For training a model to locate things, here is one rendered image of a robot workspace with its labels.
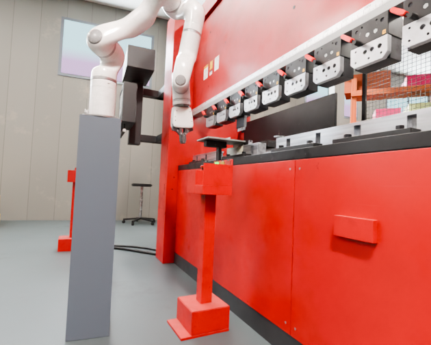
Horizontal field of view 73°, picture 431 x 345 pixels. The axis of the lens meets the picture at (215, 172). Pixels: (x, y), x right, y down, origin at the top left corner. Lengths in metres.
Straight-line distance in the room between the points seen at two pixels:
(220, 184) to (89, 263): 0.69
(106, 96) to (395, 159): 1.21
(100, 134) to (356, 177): 1.08
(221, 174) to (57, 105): 4.74
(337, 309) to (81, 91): 5.42
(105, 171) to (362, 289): 1.12
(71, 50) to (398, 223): 5.78
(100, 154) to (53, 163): 4.33
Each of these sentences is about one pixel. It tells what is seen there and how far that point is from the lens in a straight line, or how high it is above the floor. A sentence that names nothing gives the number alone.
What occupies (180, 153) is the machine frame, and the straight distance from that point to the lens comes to 2.70.
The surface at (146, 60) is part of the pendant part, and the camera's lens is 2.97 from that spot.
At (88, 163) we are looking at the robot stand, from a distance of 1.44.
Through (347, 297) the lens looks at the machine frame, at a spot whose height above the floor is 0.35.
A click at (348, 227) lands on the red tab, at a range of 1.07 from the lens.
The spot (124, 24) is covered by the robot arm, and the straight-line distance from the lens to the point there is 1.61.
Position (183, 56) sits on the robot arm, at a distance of 1.42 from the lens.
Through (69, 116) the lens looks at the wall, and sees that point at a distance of 5.83.
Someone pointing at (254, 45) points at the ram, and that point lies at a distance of 1.98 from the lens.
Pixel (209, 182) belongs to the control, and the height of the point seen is 0.72.
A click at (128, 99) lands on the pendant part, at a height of 1.44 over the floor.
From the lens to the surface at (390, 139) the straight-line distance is 1.02.
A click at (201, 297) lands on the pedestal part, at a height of 0.15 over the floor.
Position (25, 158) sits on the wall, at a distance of 5.84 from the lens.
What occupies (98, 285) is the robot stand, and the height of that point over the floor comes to 0.23.
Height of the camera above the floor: 0.70
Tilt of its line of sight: 3 degrees up
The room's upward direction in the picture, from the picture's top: 2 degrees clockwise
